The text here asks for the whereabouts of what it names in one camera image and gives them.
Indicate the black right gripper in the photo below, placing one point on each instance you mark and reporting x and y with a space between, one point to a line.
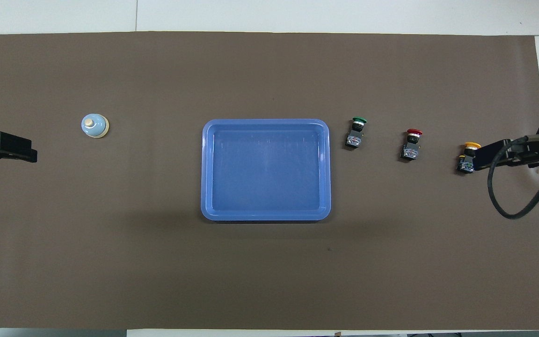
501 152

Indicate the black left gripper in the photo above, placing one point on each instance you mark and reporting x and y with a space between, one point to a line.
5 145

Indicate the yellow push button switch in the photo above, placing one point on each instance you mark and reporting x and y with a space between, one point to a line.
466 161

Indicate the red push button switch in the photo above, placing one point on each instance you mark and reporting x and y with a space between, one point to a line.
411 145

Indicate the green push button switch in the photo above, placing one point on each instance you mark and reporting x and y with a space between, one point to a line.
356 133

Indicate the light blue call bell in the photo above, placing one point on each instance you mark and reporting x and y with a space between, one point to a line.
94 127

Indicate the blue plastic tray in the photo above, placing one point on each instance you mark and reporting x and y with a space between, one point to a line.
265 173

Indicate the brown table mat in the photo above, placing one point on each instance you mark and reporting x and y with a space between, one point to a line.
157 271

